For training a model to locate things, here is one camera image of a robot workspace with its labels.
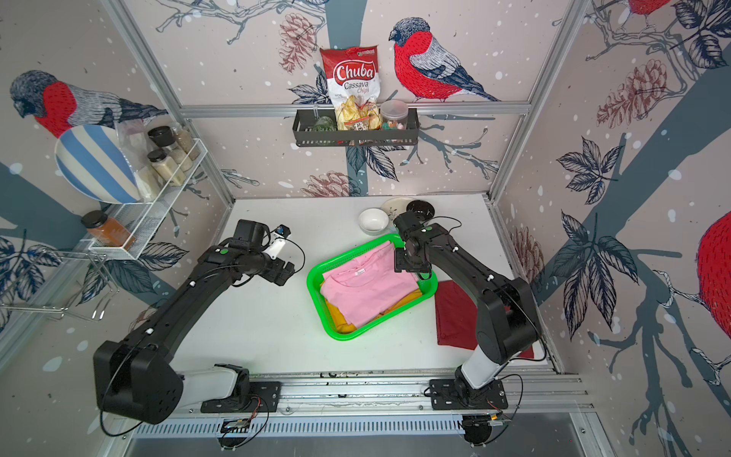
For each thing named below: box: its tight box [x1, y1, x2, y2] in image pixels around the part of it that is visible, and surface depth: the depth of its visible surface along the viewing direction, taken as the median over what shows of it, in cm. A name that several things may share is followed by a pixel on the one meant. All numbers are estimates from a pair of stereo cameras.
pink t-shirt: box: [319, 240, 420, 329], surface depth 92 cm
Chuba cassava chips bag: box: [319, 44, 383, 131], surface depth 84 cm
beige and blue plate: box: [380, 196, 417, 228], surface depth 120 cm
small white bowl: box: [357, 207, 390, 237], surface depth 111 cm
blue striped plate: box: [54, 124, 141, 204], surface depth 68 cm
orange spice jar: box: [80, 209, 137, 251], surface depth 64 cm
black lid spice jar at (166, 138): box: [147, 125, 194, 173], surface depth 82 cm
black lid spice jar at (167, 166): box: [146, 148, 187, 187], surface depth 79 cm
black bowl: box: [406, 199, 435, 220], surface depth 113 cm
